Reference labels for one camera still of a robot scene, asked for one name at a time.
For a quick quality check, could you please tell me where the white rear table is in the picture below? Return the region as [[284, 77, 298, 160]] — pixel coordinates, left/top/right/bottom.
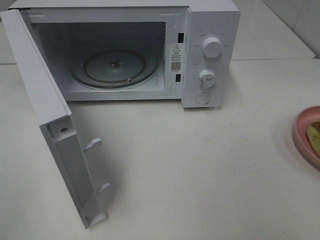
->
[[231, 0, 315, 61]]

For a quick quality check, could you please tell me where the pink round plate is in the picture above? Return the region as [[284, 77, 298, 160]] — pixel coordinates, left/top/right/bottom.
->
[[292, 105, 320, 170]]

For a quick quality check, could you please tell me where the white dial knob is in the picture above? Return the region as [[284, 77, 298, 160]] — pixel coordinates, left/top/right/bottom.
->
[[202, 36, 222, 59], [198, 69, 217, 88]]

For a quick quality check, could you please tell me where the white warning label sticker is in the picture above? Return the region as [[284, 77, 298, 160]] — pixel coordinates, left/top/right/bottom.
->
[[169, 43, 184, 73]]

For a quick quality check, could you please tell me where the bread and lettuce sandwich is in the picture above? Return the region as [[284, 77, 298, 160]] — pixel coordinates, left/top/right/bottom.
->
[[307, 120, 320, 155]]

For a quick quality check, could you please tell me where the white microwave oven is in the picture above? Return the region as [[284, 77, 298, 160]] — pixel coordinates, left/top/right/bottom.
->
[[6, 0, 241, 108]]

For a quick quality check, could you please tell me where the round white door button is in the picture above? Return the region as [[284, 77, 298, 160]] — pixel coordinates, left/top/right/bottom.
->
[[195, 92, 211, 105]]

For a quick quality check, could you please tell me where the white microwave door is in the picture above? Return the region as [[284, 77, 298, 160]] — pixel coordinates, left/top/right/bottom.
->
[[0, 9, 109, 229]]

